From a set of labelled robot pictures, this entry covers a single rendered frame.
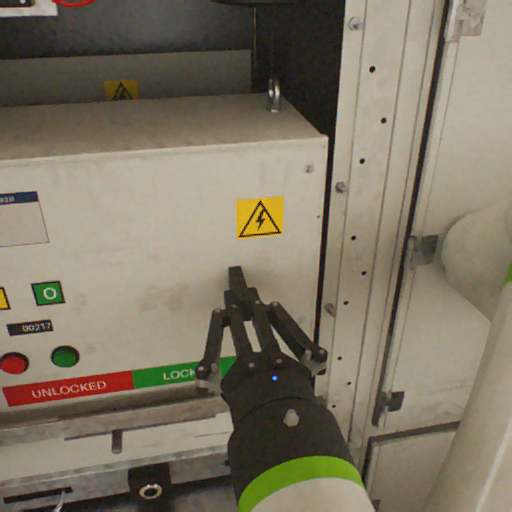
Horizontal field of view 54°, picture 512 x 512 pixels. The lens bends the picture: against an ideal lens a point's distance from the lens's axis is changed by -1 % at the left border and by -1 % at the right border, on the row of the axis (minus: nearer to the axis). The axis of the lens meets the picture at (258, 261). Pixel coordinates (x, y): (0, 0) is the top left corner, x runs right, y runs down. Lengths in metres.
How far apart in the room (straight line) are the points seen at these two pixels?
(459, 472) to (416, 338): 0.41
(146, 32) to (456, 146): 0.88
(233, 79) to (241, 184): 0.68
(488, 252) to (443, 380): 0.35
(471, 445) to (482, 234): 0.28
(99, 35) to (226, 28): 0.30
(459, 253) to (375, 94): 0.22
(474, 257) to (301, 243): 0.21
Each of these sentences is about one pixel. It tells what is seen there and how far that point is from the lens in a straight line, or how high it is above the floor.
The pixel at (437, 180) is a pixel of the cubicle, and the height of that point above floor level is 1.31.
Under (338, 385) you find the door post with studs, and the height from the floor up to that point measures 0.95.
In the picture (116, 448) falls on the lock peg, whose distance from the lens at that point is 0.72.
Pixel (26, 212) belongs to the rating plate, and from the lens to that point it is 0.57.
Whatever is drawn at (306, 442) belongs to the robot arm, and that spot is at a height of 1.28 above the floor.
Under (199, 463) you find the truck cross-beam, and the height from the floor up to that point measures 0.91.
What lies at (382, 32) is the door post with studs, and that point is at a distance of 0.62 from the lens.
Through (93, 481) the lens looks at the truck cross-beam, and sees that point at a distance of 0.84.
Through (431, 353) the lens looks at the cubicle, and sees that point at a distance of 0.87.
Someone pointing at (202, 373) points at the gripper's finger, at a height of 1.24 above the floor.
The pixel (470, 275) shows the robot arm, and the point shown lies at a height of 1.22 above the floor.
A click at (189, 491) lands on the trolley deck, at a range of 0.87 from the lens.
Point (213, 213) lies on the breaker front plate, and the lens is 0.57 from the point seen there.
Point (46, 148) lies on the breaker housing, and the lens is 0.58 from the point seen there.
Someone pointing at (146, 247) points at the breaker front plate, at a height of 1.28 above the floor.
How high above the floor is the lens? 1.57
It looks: 32 degrees down
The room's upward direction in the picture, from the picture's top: straight up
